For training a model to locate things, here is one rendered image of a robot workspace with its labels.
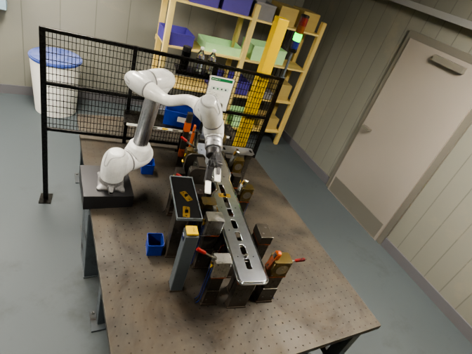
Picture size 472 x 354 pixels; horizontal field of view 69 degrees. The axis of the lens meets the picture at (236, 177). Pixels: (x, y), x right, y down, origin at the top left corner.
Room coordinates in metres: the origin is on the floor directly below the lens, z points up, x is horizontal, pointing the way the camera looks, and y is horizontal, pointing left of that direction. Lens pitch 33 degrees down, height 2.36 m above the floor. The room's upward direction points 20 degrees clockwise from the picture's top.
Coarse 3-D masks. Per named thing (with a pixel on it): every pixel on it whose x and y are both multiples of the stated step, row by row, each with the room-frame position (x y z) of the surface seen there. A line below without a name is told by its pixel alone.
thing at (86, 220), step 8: (88, 216) 1.61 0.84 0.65; (88, 224) 1.61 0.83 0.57; (88, 232) 1.62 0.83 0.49; (88, 240) 1.62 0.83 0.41; (80, 248) 1.85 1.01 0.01; (88, 248) 1.62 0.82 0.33; (88, 256) 1.62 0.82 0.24; (88, 264) 1.63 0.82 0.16; (96, 264) 1.66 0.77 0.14; (88, 272) 1.63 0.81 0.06; (96, 272) 1.66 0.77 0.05
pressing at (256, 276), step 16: (208, 160) 2.22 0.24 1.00; (224, 160) 2.30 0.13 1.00; (224, 176) 2.09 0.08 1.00; (224, 208) 1.74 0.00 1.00; (240, 208) 1.80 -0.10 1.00; (224, 224) 1.59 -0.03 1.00; (240, 224) 1.64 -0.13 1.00; (224, 240) 1.46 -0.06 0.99; (240, 256) 1.38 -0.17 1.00; (256, 256) 1.42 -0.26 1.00; (240, 272) 1.27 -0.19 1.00; (256, 272) 1.31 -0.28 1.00
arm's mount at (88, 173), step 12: (84, 168) 1.85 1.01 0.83; (96, 168) 1.90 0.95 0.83; (84, 180) 1.74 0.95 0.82; (96, 180) 1.79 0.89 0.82; (84, 192) 1.64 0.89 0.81; (96, 192) 1.68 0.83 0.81; (108, 192) 1.72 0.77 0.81; (120, 192) 1.76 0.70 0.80; (132, 192) 1.81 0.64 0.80; (84, 204) 1.61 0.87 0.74; (96, 204) 1.65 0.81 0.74; (108, 204) 1.69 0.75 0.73; (120, 204) 1.74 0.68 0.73; (132, 204) 1.78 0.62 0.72
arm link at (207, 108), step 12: (156, 84) 1.80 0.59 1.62; (144, 96) 1.74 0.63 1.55; (156, 96) 1.71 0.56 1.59; (168, 96) 1.69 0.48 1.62; (180, 96) 1.60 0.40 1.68; (192, 96) 1.56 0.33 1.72; (204, 96) 1.48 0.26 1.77; (192, 108) 1.52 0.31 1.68; (204, 108) 1.45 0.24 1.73; (216, 108) 1.47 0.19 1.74; (204, 120) 1.48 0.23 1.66; (216, 120) 1.49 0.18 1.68
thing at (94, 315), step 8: (80, 152) 2.67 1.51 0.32; (80, 160) 2.64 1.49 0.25; (96, 312) 1.35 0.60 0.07; (96, 320) 1.33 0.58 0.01; (104, 320) 1.32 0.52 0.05; (96, 328) 1.27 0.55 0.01; (104, 328) 1.29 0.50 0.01; (336, 344) 1.53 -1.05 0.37; (344, 344) 1.50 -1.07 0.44; (328, 352) 1.54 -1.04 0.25; (336, 352) 1.51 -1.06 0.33; (344, 352) 1.53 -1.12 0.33
